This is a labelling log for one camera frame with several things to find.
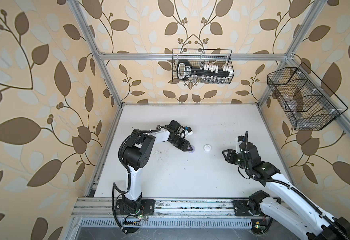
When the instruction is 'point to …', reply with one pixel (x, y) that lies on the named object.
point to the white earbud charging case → (207, 147)
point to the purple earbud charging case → (193, 149)
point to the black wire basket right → (308, 103)
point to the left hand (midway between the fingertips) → (190, 147)
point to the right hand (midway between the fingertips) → (226, 154)
